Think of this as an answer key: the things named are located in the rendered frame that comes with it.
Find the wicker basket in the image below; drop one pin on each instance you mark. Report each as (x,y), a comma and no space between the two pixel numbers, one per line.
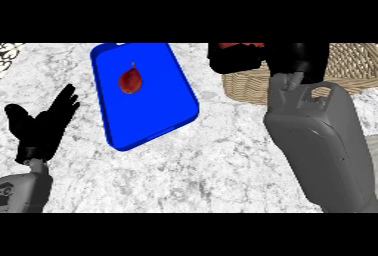
(354,66)

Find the white patterned cloth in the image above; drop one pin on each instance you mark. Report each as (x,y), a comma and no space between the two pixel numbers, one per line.
(6,55)

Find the red bell pepper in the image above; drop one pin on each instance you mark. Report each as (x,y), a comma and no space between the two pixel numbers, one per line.
(236,45)

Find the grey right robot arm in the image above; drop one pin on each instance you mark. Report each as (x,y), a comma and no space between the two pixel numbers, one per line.
(319,146)

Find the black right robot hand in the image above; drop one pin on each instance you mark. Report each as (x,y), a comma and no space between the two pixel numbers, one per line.
(295,56)

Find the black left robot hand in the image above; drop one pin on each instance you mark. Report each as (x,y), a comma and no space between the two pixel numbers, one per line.
(44,133)

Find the dark red fruit with stem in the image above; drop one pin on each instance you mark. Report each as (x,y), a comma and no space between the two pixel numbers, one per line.
(130,81)

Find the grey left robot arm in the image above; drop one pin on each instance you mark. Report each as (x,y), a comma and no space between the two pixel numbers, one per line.
(22,191)

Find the blue placemat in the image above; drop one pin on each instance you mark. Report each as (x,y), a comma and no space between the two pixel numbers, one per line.
(142,110)

